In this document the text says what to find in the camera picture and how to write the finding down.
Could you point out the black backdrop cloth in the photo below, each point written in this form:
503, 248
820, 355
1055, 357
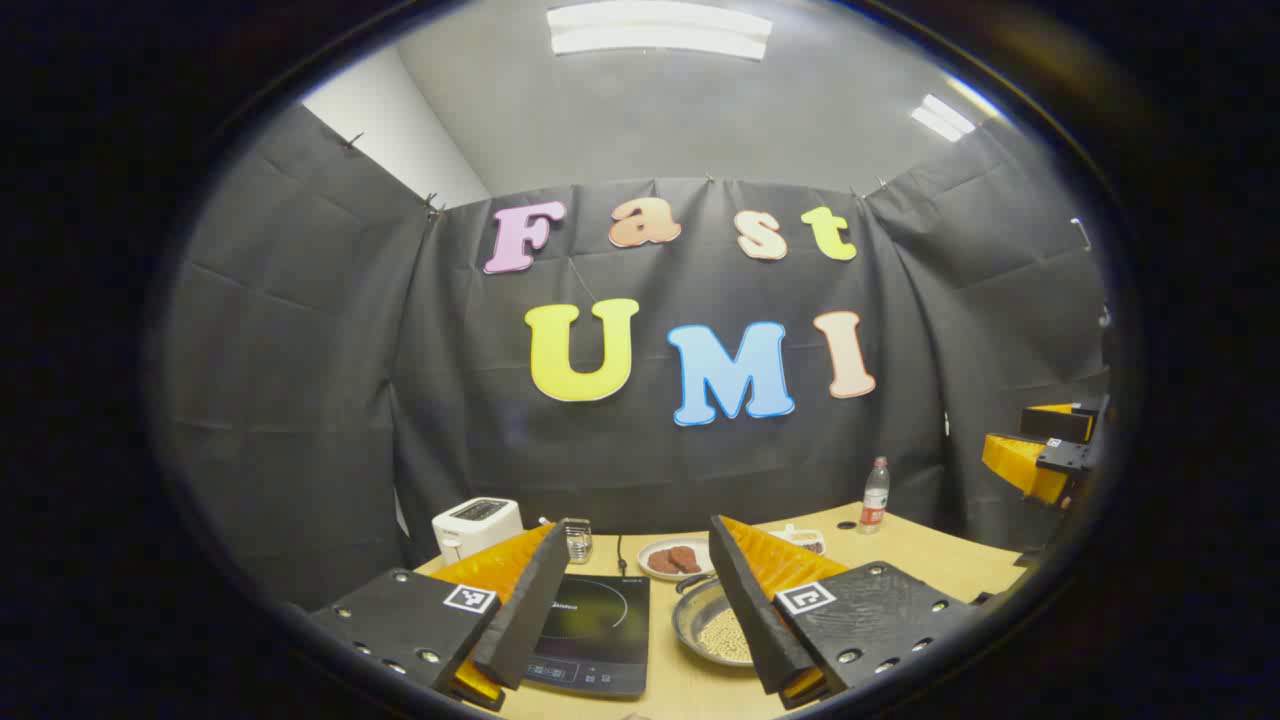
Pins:
350, 400

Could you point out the round white plate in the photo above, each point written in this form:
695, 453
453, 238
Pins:
690, 577

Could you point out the pile of soybeans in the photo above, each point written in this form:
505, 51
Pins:
725, 635

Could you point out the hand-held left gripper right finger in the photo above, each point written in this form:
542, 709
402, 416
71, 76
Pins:
745, 610

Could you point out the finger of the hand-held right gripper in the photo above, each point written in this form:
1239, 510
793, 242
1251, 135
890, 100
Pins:
1060, 425
1015, 462

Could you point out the small ceiling light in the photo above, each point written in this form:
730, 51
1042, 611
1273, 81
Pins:
942, 118

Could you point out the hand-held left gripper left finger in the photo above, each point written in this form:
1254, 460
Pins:
530, 620

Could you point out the white toaster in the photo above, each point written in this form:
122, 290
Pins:
475, 530

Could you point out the black induction cooktop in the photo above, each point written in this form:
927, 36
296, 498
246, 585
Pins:
600, 630

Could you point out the brown meat piece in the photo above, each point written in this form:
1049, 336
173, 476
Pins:
660, 563
687, 558

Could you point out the white divided dish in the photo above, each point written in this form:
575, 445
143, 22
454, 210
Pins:
805, 540

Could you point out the plastic water bottle red label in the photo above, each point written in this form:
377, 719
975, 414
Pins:
874, 505

